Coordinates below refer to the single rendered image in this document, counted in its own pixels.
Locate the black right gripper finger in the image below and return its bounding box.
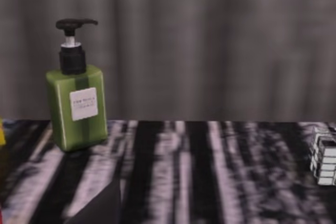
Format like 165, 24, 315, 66
64, 181, 122, 224

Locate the white mirror cube puzzle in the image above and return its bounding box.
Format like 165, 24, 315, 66
309, 126, 336, 186

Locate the yellow object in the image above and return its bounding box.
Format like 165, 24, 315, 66
0, 118, 6, 146

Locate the green pump dispenser bottle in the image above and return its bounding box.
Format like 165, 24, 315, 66
45, 18, 109, 153

